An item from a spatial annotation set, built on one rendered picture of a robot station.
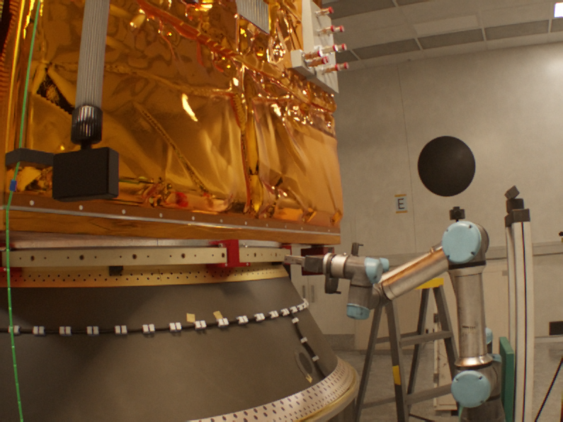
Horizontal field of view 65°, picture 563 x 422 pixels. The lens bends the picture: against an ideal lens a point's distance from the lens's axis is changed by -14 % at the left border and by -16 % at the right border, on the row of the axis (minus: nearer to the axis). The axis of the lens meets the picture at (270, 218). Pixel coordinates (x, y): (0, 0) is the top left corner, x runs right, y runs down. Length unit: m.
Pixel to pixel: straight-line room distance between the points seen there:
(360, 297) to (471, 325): 0.38
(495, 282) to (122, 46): 4.07
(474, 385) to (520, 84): 8.12
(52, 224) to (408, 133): 8.37
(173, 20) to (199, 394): 1.17
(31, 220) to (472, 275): 1.15
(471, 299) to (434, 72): 8.20
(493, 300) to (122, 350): 3.92
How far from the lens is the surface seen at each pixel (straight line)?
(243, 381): 1.50
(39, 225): 1.18
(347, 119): 9.63
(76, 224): 1.25
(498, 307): 4.84
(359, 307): 1.57
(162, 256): 1.49
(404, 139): 9.23
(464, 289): 1.43
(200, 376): 1.43
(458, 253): 1.40
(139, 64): 1.45
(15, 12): 1.30
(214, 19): 1.85
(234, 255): 1.61
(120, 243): 1.50
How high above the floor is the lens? 1.65
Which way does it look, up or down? 5 degrees up
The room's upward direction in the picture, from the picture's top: 3 degrees counter-clockwise
